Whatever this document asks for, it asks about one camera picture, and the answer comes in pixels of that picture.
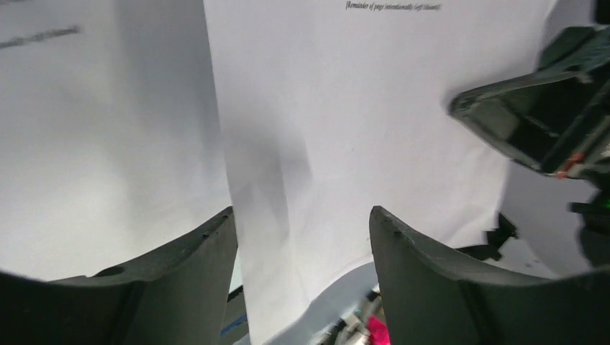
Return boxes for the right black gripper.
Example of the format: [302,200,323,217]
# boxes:
[449,27,609,267]

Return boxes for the printed paper sheet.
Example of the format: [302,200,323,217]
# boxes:
[1,1,229,280]
[204,1,555,344]

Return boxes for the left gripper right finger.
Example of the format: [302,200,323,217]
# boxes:
[369,206,609,344]

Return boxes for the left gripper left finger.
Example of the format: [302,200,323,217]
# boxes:
[1,208,237,344]

